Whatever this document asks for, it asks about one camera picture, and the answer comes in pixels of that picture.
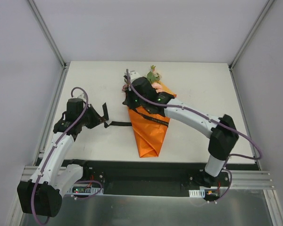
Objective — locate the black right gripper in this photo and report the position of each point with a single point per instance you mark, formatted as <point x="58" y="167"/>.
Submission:
<point x="131" y="83"/>

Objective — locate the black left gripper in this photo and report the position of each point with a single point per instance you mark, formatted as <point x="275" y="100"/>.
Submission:
<point x="94" y="117"/>

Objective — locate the mauve fake rose stem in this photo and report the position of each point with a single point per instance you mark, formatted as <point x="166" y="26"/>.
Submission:
<point x="126" y="86"/>

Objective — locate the orange wrapping paper sheet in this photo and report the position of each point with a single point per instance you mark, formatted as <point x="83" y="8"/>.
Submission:
<point x="149" y="143"/>

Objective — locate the black ribbon with gold text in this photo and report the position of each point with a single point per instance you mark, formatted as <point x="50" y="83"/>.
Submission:
<point x="142" y="119"/>

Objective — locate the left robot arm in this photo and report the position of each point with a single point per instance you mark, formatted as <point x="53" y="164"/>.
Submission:
<point x="42" y="194"/>

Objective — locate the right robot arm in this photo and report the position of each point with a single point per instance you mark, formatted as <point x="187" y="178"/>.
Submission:
<point x="219" y="130"/>

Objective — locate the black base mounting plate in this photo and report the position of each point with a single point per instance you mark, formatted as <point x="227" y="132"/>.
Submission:
<point x="149" y="178"/>

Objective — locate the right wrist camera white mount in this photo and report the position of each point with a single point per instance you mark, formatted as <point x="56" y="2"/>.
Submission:
<point x="134" y="75"/>

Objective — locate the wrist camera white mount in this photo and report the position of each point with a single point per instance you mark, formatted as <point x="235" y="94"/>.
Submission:
<point x="134" y="75"/>
<point x="82" y="96"/>

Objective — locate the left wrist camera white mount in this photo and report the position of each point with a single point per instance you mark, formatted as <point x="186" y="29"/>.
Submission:
<point x="82" y="96"/>

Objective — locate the left aluminium frame post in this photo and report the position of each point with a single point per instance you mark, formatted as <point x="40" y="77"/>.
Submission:
<point x="46" y="32"/>

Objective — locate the aluminium frame post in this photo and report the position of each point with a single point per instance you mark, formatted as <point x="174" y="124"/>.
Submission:
<point x="46" y="32"/>
<point x="259" y="20"/>

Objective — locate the left white slotted cable duct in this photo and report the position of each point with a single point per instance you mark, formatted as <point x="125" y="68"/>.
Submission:
<point x="83" y="190"/>

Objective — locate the white slotted cable duct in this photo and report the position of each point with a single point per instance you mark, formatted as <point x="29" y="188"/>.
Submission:
<point x="83" y="190"/>
<point x="202" y="193"/>

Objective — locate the right white slotted cable duct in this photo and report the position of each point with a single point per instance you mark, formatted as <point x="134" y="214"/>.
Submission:
<point x="202" y="193"/>

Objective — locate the right aluminium frame post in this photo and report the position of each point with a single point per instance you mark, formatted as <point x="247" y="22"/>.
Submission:
<point x="259" y="20"/>

